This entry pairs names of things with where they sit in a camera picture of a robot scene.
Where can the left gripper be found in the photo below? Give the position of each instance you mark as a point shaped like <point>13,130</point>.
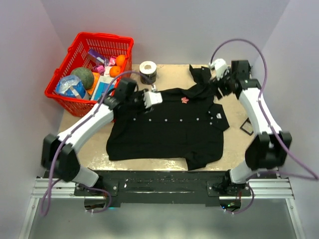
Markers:
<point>140,94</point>

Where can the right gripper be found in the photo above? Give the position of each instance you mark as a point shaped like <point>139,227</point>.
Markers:
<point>216,84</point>

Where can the black button shirt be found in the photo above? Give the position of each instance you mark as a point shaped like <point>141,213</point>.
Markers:
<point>193,131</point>

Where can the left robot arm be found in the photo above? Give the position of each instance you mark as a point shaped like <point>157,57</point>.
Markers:
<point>59,152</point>

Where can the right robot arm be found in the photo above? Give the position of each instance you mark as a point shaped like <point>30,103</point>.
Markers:
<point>266,152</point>

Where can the orange fruit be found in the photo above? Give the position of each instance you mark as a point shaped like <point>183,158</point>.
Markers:
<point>114,71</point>
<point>120,60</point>

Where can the blue white box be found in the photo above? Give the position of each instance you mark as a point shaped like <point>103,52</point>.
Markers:
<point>101,87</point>

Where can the green melon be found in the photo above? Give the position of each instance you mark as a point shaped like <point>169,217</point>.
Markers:
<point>85,75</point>

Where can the purple box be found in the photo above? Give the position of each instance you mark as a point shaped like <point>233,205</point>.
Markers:
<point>96,57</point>

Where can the blue white plastic bag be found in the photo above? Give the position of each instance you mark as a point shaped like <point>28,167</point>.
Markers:
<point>71,86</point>

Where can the red plastic basket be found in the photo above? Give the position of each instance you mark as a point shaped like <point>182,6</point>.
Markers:
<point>108,45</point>

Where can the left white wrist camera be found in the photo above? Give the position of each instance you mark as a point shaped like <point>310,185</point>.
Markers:
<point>151,97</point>

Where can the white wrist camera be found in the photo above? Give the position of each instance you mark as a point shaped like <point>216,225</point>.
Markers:
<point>220,66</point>
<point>151,97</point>

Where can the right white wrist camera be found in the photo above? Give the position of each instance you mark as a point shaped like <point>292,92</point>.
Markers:
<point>220,66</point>

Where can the black square frame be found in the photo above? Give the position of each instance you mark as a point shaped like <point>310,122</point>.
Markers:
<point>246,127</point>

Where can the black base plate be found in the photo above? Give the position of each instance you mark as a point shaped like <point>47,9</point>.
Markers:
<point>170,187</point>

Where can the aluminium rail frame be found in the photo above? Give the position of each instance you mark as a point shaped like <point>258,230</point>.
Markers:
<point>261,186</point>

